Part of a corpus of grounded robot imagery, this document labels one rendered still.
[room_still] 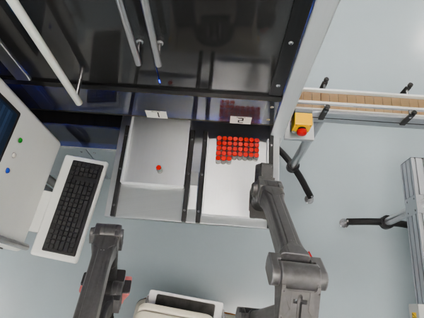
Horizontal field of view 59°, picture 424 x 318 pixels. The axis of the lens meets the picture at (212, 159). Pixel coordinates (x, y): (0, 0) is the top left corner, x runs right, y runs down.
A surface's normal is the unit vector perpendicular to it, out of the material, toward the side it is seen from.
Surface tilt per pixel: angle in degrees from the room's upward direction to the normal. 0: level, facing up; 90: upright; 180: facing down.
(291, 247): 47
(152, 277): 0
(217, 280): 0
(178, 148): 0
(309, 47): 90
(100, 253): 41
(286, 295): 18
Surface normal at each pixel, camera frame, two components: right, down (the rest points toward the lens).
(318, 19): -0.07, 0.93
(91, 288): 0.15, -0.87
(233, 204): 0.00, -0.37
